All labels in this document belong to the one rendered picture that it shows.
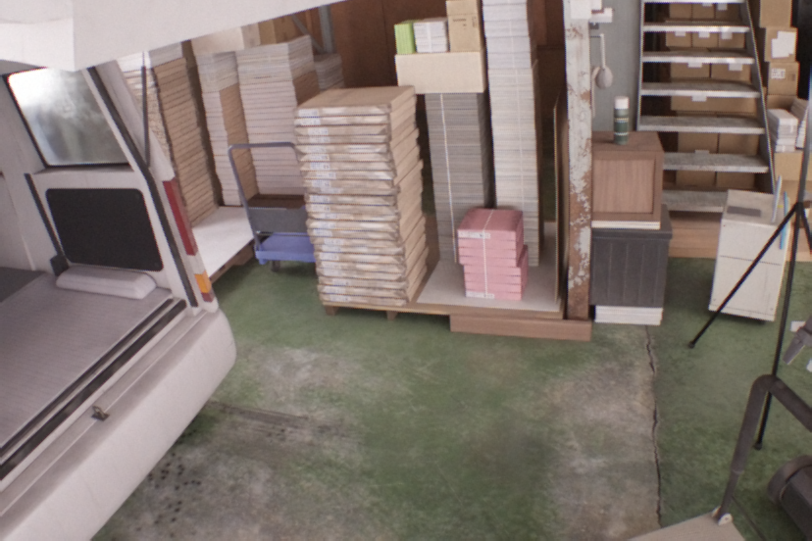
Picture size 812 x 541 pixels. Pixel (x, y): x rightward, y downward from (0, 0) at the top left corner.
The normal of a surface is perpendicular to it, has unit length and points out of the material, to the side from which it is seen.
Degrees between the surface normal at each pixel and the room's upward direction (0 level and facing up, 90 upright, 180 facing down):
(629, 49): 90
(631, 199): 90
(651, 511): 0
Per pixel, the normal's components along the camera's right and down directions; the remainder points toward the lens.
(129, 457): 0.93, 0.00
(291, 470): -0.11, -0.91
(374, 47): -0.32, 0.42
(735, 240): -0.54, 0.40
